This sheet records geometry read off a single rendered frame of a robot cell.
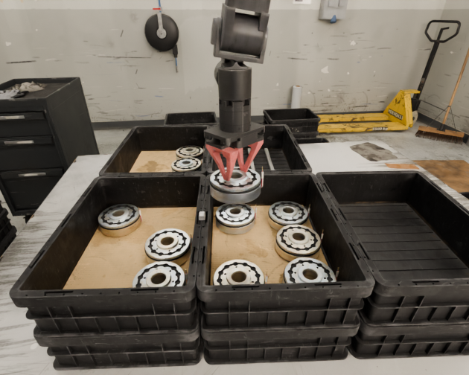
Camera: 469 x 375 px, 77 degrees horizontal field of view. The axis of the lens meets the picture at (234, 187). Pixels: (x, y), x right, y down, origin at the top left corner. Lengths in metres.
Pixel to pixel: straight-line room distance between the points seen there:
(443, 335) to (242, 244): 0.44
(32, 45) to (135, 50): 1.08
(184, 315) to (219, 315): 0.06
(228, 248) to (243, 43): 0.44
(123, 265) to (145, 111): 3.41
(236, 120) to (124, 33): 3.42
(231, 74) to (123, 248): 0.48
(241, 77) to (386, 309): 0.48
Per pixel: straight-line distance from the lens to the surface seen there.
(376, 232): 0.85
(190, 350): 0.65
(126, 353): 0.69
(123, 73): 3.96
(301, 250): 0.68
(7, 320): 0.92
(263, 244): 0.73
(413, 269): 0.78
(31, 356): 0.82
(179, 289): 0.51
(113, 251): 0.77
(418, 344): 0.76
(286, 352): 0.68
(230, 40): 0.50
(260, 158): 1.14
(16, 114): 2.09
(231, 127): 0.52
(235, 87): 0.51
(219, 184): 0.57
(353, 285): 0.55
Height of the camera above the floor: 1.32
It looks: 31 degrees down
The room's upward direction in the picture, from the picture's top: straight up
